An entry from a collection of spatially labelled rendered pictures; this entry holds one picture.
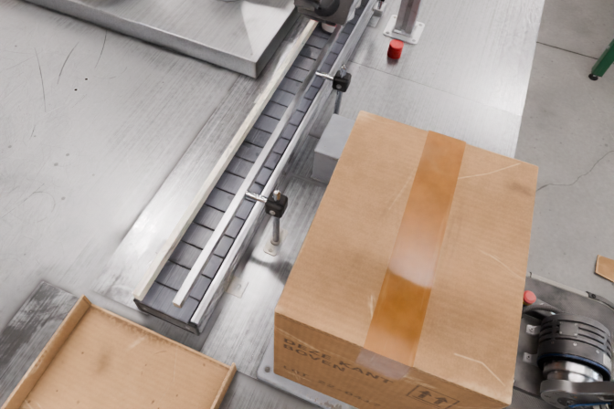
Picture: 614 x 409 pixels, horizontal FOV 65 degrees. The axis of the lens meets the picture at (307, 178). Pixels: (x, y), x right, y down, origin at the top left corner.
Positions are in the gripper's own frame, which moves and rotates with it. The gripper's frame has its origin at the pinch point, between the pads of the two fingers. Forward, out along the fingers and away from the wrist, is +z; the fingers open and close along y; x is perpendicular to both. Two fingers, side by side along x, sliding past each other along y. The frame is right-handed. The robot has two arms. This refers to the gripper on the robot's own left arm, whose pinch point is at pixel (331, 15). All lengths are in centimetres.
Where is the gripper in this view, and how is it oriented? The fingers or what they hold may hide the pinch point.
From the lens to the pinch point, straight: 110.3
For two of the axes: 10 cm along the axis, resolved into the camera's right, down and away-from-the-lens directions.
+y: -9.3, -3.4, 1.6
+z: 1.8, -0.3, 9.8
